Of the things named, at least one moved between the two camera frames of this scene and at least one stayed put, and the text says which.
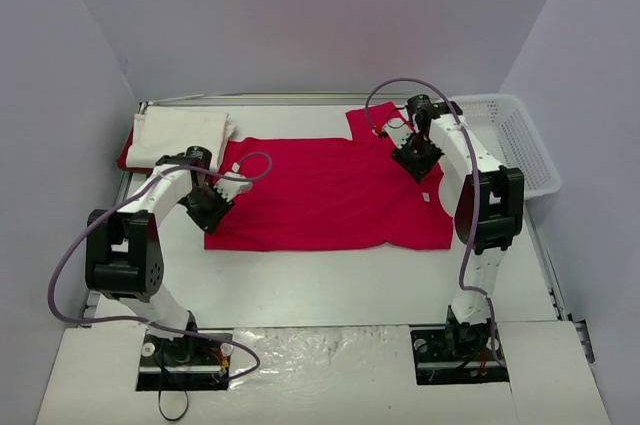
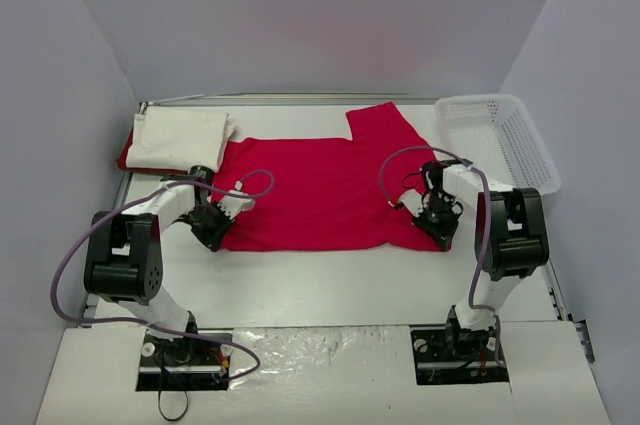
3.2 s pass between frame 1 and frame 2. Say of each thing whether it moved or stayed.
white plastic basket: stayed
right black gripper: moved
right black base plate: stayed
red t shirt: stayed
